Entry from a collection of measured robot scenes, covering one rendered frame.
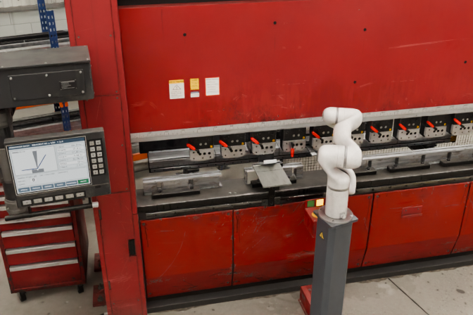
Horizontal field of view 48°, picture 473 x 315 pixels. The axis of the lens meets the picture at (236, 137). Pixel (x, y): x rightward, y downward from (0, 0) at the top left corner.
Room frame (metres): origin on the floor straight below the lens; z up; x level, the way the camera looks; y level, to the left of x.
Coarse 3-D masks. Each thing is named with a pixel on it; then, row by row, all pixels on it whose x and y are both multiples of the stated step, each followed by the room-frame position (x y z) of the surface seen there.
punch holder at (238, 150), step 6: (222, 138) 2.98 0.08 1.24; (228, 138) 2.99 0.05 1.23; (234, 138) 3.00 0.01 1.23; (240, 138) 3.01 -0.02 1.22; (228, 144) 2.99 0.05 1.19; (234, 144) 3.00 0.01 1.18; (240, 144) 3.01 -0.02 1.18; (222, 150) 2.98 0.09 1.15; (228, 150) 2.99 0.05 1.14; (234, 150) 3.01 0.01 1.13; (240, 150) 3.01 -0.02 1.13; (222, 156) 2.98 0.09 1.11; (228, 156) 2.99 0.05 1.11; (234, 156) 3.00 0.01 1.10; (240, 156) 3.01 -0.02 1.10
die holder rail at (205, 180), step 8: (160, 176) 2.97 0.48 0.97; (168, 176) 2.97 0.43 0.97; (176, 176) 2.97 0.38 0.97; (184, 176) 2.97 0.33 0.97; (192, 176) 2.97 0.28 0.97; (200, 176) 2.97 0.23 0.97; (208, 176) 2.98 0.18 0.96; (216, 176) 2.99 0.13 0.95; (144, 184) 2.90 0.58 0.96; (152, 184) 2.91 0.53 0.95; (168, 184) 2.93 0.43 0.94; (176, 184) 2.94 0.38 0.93; (184, 184) 2.95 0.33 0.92; (192, 184) 3.00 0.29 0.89; (200, 184) 2.97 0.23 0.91; (208, 184) 2.98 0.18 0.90; (216, 184) 2.99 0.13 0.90; (144, 192) 2.89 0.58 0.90
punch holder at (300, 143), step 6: (282, 132) 3.09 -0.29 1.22; (288, 132) 3.07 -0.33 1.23; (294, 132) 3.08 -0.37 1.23; (300, 132) 3.09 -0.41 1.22; (282, 138) 3.08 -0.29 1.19; (288, 138) 3.07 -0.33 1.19; (294, 138) 3.08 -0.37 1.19; (300, 138) 3.09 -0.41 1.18; (282, 144) 3.08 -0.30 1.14; (288, 144) 3.07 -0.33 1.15; (300, 144) 3.10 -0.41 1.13; (282, 150) 3.09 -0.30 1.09; (288, 150) 3.07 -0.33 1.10; (294, 150) 3.08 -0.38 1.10
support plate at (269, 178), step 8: (256, 168) 3.02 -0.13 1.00; (264, 168) 3.02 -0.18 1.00; (272, 168) 3.02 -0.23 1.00; (280, 168) 3.02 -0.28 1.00; (264, 176) 2.91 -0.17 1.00; (272, 176) 2.91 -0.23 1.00; (280, 176) 2.91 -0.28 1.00; (264, 184) 2.82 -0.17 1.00; (272, 184) 2.82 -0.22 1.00; (280, 184) 2.82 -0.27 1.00; (288, 184) 2.83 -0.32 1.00
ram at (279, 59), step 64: (256, 0) 3.09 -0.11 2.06; (320, 0) 3.11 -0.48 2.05; (384, 0) 3.19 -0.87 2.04; (448, 0) 3.28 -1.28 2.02; (128, 64) 2.88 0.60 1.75; (192, 64) 2.95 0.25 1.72; (256, 64) 3.03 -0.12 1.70; (320, 64) 3.11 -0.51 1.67; (384, 64) 3.20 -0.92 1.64; (448, 64) 3.29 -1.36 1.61; (256, 128) 3.03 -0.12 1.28
